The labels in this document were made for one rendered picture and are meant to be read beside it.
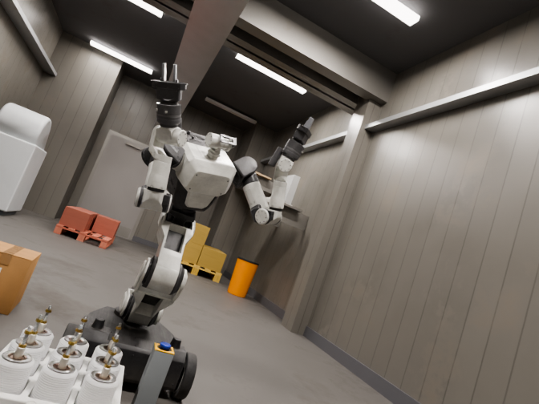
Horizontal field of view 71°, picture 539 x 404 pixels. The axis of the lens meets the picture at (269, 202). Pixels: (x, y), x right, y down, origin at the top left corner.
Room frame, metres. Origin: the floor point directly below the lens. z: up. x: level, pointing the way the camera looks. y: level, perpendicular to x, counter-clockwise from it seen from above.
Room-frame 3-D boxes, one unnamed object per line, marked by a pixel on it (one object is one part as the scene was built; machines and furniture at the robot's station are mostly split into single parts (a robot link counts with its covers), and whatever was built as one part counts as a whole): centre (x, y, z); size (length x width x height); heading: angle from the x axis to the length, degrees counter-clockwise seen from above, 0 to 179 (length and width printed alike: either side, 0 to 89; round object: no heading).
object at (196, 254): (7.36, 0.95, 0.42); 1.44 x 1.03 x 0.85; 18
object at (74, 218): (6.29, 2.59, 0.21); 1.19 x 0.78 x 0.41; 18
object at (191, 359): (1.87, 0.10, 0.10); 0.20 x 0.05 x 0.20; 19
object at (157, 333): (2.01, 0.43, 0.19); 0.64 x 0.52 x 0.33; 19
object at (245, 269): (6.13, -0.01, 0.29); 0.37 x 0.36 x 0.57; 19
